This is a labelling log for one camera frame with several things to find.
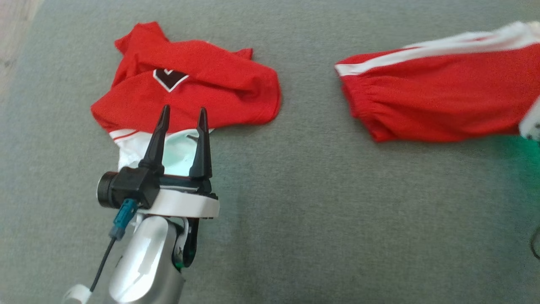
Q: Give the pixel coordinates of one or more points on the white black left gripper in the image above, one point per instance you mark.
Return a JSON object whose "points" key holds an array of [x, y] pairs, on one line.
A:
{"points": [[185, 204]]}

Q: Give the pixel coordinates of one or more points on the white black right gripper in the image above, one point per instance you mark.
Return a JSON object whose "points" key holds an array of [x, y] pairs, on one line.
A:
{"points": [[532, 122]]}

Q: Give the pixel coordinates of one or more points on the red jersey with white sleeves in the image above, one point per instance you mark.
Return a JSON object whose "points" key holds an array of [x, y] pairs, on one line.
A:
{"points": [[202, 97]]}

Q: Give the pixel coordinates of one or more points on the red shorts with white stripes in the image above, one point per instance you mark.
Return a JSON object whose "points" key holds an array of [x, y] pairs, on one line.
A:
{"points": [[443, 97]]}

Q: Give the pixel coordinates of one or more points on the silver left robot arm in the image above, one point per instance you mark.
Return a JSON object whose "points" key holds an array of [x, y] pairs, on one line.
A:
{"points": [[143, 261]]}

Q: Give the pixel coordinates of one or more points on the grey fabric sofa seat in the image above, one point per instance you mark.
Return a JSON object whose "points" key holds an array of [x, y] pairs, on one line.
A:
{"points": [[337, 211]]}

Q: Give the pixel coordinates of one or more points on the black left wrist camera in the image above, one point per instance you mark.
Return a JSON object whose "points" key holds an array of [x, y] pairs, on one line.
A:
{"points": [[128, 185]]}

